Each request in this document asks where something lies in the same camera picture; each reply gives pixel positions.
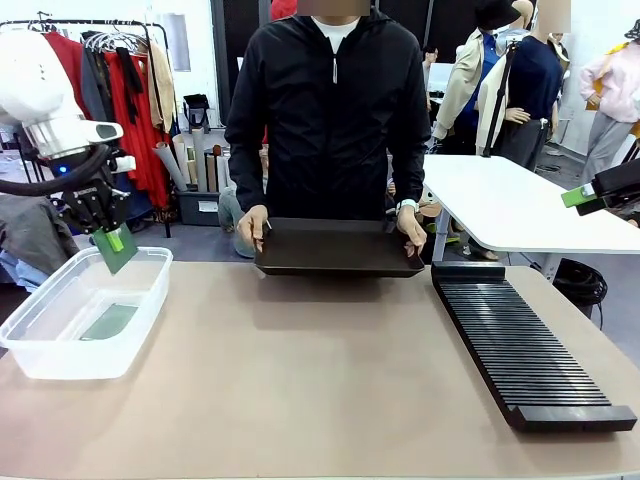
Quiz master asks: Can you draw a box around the black chair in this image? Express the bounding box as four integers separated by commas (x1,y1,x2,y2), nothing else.
182,93,212,137

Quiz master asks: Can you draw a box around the dark grey storage bin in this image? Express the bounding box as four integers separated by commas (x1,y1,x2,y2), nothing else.
174,188,222,228

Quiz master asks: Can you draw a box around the white table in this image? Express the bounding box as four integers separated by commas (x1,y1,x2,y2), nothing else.
422,152,640,281

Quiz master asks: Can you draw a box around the person's right forearm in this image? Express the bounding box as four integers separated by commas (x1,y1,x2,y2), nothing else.
224,134,270,216

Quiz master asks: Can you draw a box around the person's left forearm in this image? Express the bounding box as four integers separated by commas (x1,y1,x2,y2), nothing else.
385,144,433,207

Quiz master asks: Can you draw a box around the black rectangular tray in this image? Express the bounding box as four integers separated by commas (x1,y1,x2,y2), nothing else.
252,216,427,278

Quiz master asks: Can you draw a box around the dark grey cloth pile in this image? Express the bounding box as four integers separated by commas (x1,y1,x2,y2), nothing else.
0,193,82,287

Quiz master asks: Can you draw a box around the black slotted PCB rack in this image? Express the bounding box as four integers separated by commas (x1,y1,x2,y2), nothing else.
430,260,639,434

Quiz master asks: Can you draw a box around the person in black jacket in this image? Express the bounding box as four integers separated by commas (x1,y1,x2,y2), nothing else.
224,6,433,236

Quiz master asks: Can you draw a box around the grey paper roll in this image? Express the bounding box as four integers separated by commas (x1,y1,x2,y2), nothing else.
151,140,188,193

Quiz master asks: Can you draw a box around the red dress on hanger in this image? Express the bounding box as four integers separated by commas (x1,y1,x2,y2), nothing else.
103,48,170,209

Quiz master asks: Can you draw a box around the mannequin with pink top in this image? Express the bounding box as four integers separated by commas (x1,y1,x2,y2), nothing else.
578,18,640,185

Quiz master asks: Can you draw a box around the seated person in grey shirt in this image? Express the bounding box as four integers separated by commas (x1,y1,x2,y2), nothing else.
421,44,440,119

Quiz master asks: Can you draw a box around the black cable coil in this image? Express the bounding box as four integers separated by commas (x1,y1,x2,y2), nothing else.
551,257,609,304

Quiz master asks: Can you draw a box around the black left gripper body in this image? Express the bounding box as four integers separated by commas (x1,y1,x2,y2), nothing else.
61,175,130,232

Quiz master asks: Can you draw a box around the mannequin with navy shirt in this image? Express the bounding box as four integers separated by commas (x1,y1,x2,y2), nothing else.
474,0,572,172

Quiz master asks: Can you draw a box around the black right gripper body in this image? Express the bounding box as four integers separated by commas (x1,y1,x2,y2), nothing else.
591,158,640,212

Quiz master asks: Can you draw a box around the black clothes rack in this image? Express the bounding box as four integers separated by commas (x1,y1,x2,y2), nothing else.
0,18,175,239

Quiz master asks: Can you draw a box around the white wall poster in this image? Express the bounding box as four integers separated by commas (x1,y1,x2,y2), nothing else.
166,11,192,73

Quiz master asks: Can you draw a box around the black scarf on hanger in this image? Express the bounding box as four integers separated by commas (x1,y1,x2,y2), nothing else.
115,46,145,126

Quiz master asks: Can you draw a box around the tall beige paper roll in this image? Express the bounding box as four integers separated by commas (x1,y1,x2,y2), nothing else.
190,125,209,194

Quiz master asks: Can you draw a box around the clear plastic box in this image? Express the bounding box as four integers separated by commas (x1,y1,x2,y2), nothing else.
0,245,175,382

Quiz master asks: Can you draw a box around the beige garment on hanger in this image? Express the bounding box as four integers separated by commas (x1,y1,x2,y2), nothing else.
146,41,177,135

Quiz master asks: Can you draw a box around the person's right hand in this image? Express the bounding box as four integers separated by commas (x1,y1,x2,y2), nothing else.
235,203,272,255

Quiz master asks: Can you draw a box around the green PCB board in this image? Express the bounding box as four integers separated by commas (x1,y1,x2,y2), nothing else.
79,303,140,343
94,224,139,276

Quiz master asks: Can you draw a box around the grey garment on hanger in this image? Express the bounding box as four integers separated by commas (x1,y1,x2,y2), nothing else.
78,43,115,145

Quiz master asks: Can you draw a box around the person's left hand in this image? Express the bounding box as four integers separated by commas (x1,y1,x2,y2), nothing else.
395,204,428,259

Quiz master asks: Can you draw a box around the crouching person in grey jeans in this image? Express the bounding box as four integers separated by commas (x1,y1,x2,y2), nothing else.
217,185,257,260

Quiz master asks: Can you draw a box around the brown paper roll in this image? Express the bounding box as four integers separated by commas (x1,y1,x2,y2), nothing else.
204,144,224,194

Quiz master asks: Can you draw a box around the mannequin with beige coat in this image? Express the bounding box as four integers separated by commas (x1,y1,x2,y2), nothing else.
431,0,532,157

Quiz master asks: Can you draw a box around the red shirt on hanger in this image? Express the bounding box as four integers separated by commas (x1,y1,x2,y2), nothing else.
43,31,97,124

